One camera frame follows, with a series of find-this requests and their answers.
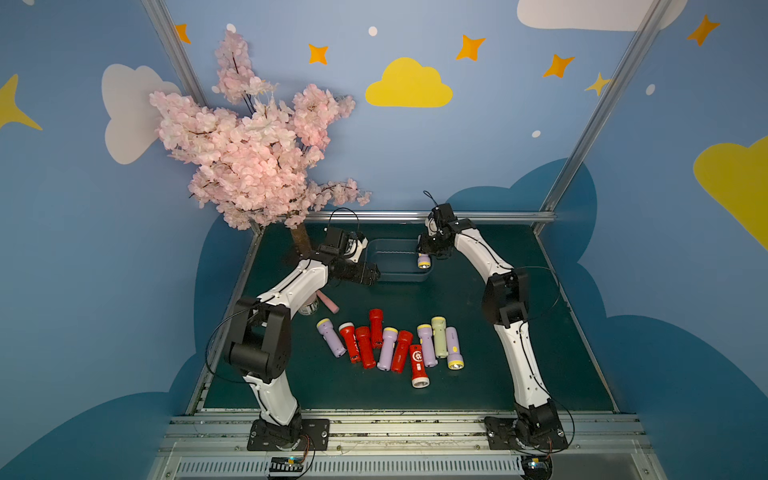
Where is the red flashlight slanted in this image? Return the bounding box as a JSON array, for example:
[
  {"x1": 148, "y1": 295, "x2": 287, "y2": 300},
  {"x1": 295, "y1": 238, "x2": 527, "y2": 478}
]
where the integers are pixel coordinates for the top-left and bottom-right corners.
[{"x1": 391, "y1": 330, "x2": 413, "y2": 373}]

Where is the control circuit board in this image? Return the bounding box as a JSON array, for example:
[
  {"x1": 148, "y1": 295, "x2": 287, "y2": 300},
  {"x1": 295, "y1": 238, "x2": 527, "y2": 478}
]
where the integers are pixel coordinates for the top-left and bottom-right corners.
[
  {"x1": 521, "y1": 456, "x2": 553, "y2": 480},
  {"x1": 266, "y1": 456, "x2": 309, "y2": 479}
]

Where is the purple flashlight lit head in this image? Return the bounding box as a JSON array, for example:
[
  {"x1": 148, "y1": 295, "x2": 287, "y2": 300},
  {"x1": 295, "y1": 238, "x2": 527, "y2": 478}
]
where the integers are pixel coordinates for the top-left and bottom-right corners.
[{"x1": 446, "y1": 327, "x2": 464, "y2": 370}]

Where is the pink cherry blossom tree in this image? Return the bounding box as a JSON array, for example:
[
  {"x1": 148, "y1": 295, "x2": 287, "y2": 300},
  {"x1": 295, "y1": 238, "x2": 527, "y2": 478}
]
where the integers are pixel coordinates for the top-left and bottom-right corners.
[{"x1": 148, "y1": 32, "x2": 371, "y2": 253}]

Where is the red flashlight upper middle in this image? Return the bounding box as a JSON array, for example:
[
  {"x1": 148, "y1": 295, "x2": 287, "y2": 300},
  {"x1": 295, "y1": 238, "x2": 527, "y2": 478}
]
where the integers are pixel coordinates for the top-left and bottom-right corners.
[{"x1": 369, "y1": 308, "x2": 383, "y2": 349}]

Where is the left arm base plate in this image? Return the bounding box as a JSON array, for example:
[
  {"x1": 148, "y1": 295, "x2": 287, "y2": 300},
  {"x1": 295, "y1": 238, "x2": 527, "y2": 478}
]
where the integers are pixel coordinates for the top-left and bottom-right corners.
[{"x1": 246, "y1": 417, "x2": 330, "y2": 451}]

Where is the blue-grey plastic storage box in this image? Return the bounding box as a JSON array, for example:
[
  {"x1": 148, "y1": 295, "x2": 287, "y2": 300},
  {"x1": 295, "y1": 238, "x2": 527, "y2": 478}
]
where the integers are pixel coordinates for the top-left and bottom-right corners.
[{"x1": 365, "y1": 238, "x2": 432, "y2": 283}]

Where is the metal tin can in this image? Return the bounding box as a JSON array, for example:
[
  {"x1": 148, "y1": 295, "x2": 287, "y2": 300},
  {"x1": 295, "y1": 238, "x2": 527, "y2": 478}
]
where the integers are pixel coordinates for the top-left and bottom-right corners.
[{"x1": 298, "y1": 298, "x2": 319, "y2": 316}]

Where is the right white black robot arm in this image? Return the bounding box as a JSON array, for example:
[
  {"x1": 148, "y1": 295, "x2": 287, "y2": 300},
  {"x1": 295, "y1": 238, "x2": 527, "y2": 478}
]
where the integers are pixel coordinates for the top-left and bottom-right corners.
[{"x1": 417, "y1": 203, "x2": 569, "y2": 453}]

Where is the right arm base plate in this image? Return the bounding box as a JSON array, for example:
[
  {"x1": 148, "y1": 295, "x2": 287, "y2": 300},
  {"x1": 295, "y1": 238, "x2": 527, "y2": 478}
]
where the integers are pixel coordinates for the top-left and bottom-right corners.
[{"x1": 483, "y1": 416, "x2": 569, "y2": 453}]

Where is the right control circuit board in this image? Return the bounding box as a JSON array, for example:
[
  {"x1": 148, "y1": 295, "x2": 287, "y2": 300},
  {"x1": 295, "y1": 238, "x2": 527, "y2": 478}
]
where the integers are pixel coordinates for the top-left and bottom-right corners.
[{"x1": 521, "y1": 456, "x2": 553, "y2": 480}]

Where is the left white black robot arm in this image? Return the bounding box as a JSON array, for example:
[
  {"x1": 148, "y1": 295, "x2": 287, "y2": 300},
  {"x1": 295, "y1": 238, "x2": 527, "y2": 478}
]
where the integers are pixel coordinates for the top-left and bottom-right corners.
[{"x1": 220, "y1": 226, "x2": 380, "y2": 432}]

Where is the pale green flashlight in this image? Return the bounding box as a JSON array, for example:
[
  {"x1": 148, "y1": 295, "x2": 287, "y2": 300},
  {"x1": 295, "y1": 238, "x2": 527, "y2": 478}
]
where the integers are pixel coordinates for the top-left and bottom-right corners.
[{"x1": 431, "y1": 316, "x2": 448, "y2": 359}]

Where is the purple flashlight yellow head middle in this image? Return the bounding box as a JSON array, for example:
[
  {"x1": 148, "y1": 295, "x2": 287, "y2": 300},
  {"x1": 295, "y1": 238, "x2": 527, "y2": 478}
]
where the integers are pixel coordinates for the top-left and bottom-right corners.
[{"x1": 377, "y1": 327, "x2": 399, "y2": 371}]

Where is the red flashlight white head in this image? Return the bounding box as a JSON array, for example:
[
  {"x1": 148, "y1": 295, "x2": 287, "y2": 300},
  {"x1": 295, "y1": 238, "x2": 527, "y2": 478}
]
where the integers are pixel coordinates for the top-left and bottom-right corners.
[{"x1": 338, "y1": 322, "x2": 361, "y2": 363}]

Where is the purple spatula pink handle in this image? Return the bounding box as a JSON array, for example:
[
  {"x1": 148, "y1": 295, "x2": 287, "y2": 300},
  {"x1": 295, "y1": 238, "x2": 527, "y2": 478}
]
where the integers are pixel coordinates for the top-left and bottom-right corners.
[{"x1": 316, "y1": 290, "x2": 340, "y2": 314}]

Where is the left control circuit board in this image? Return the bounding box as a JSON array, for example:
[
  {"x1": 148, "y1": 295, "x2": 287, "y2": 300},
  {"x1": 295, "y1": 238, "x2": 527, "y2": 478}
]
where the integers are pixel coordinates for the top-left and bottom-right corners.
[{"x1": 266, "y1": 456, "x2": 309, "y2": 479}]

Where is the red flashlight white logo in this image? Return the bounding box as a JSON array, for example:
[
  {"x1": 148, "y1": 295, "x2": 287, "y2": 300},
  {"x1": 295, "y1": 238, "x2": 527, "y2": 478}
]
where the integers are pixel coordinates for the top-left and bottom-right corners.
[{"x1": 409, "y1": 344, "x2": 430, "y2": 389}]

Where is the horizontal aluminium frame rail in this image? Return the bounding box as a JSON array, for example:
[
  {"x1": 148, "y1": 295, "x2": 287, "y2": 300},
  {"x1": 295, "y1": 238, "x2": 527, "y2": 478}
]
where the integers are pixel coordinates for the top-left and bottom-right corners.
[{"x1": 304, "y1": 209, "x2": 557, "y2": 225}]

